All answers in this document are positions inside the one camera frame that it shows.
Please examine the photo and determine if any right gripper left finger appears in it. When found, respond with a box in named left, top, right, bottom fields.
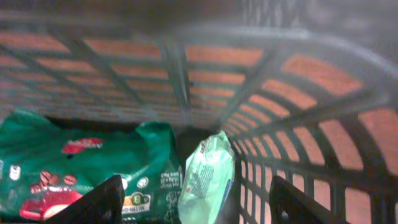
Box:
left=43, top=175, right=124, bottom=224

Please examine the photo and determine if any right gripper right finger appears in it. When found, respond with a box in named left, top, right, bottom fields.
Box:
left=269, top=175, right=348, bottom=224

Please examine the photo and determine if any green Nescafe coffee bag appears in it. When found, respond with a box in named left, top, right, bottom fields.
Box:
left=1, top=110, right=182, bottom=223

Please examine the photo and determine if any light green wipes packet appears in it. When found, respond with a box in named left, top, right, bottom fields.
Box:
left=178, top=131, right=236, bottom=224

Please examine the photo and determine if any grey plastic basket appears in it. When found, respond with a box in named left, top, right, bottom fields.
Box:
left=1, top=0, right=397, bottom=223

